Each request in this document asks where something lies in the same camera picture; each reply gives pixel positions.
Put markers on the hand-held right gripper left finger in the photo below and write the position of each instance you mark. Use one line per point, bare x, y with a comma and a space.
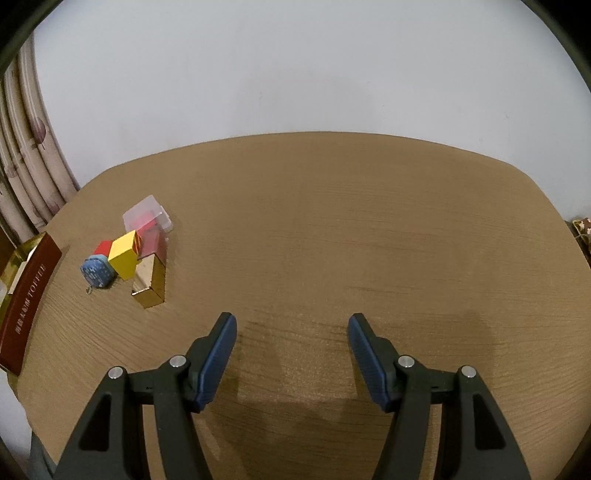
216, 357

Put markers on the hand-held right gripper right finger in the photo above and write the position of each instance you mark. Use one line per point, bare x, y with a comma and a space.
368, 357

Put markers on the gold rectangular box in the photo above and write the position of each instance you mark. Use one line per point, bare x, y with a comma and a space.
150, 286

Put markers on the yellow cube box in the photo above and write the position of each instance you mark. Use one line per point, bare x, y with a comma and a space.
124, 259

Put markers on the red and gold box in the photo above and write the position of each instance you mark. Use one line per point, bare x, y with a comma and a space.
150, 240

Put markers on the blue hexagonal tape measure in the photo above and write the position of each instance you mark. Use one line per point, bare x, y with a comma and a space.
96, 276

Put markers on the small red cube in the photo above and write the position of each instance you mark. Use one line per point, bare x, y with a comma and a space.
102, 249

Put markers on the clear plastic box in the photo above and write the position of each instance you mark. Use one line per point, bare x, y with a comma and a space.
150, 214

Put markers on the dark red gift box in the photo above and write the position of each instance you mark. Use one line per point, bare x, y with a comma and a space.
25, 304

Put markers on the floral patterned object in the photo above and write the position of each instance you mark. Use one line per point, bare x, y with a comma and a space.
583, 230

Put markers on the floral curtain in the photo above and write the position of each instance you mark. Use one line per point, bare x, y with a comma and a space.
32, 152

